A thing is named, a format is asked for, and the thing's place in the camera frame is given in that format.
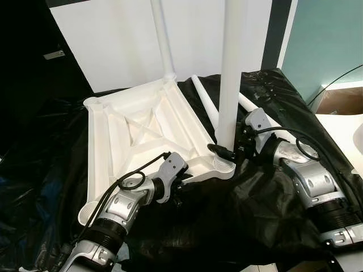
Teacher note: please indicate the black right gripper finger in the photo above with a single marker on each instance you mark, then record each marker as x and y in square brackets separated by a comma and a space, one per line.
[222, 152]

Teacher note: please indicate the white plastic table top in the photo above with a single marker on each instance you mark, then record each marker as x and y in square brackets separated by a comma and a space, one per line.
[113, 147]

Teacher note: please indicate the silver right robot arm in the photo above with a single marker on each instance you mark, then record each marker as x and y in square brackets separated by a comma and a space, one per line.
[315, 181]

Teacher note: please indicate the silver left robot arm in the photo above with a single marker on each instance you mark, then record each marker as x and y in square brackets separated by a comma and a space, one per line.
[122, 207]

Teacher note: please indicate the black plastic cover sheet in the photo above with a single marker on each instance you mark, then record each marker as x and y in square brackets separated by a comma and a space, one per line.
[238, 221]

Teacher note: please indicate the white plastic shell chair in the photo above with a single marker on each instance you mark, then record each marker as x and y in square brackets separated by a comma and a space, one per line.
[340, 136]

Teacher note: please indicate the large white board panel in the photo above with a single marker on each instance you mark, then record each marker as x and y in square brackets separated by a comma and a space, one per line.
[113, 39]

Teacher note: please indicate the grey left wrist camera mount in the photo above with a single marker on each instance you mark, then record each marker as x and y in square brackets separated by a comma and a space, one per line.
[172, 173]

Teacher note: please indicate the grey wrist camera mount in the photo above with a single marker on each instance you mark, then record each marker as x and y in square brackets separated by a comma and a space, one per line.
[258, 127]
[172, 173]

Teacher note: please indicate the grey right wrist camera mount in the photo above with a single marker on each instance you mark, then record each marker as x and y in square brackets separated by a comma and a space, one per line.
[258, 127]

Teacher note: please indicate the small grey wall plate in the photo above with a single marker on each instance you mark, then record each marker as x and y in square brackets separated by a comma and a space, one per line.
[54, 54]

